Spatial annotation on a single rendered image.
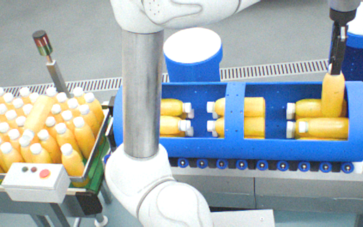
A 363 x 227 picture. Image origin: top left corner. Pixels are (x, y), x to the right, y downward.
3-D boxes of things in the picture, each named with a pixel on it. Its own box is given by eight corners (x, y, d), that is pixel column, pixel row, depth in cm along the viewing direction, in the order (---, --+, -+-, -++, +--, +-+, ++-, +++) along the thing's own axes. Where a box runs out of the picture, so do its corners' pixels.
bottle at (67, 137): (86, 158, 189) (73, 128, 176) (73, 169, 185) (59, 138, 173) (77, 151, 193) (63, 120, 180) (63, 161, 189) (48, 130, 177)
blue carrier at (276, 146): (362, 179, 155) (374, 116, 138) (122, 170, 173) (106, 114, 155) (351, 125, 177) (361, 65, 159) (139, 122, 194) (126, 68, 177)
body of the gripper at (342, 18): (359, 12, 124) (354, 40, 131) (355, -4, 130) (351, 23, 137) (331, 13, 126) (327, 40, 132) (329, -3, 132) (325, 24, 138)
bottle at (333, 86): (318, 106, 160) (320, 65, 147) (338, 103, 159) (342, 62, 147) (323, 120, 155) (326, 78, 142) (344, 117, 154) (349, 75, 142)
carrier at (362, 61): (315, 127, 284) (323, 162, 264) (327, 6, 224) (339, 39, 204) (362, 125, 281) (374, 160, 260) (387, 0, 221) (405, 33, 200)
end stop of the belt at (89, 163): (86, 181, 173) (83, 176, 171) (83, 181, 173) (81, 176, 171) (112, 109, 201) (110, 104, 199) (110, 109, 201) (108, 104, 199)
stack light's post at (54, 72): (110, 202, 282) (53, 65, 207) (104, 202, 283) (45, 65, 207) (112, 197, 285) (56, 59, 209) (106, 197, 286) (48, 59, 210)
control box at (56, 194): (62, 203, 161) (53, 185, 154) (11, 200, 165) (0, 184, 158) (71, 181, 168) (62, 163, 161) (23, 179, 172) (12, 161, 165)
